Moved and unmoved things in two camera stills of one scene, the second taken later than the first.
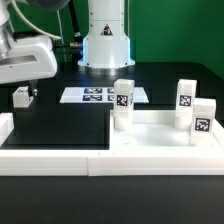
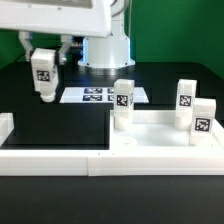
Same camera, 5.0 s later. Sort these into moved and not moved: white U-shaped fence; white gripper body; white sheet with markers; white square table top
Moved: white gripper body
Not moved: white U-shaped fence; white sheet with markers; white square table top
